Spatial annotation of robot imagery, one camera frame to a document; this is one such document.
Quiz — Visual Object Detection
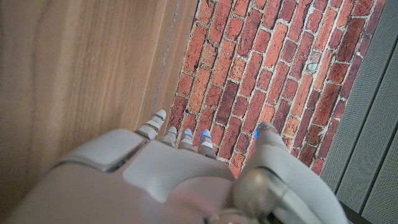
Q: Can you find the red brick print backdrop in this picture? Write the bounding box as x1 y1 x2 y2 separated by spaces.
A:
152 0 387 179

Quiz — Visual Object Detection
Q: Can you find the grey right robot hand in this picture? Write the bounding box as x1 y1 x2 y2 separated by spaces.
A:
6 108 349 224

